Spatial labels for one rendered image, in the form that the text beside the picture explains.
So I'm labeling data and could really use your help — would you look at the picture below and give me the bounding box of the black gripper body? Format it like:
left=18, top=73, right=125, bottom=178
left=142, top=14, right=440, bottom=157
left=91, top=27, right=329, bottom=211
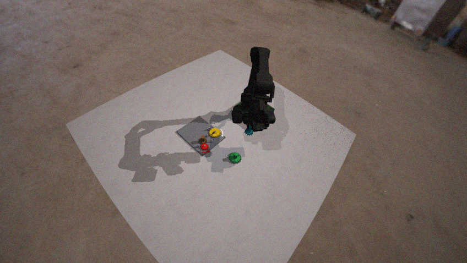
left=231, top=101, right=276, bottom=124

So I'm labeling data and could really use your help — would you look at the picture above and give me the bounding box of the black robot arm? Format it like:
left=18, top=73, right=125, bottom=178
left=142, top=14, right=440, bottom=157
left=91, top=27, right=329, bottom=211
left=239, top=47, right=275, bottom=132

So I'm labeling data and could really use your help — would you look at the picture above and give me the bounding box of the teal gear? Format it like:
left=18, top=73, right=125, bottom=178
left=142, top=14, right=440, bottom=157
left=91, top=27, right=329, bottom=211
left=245, top=125, right=253, bottom=136

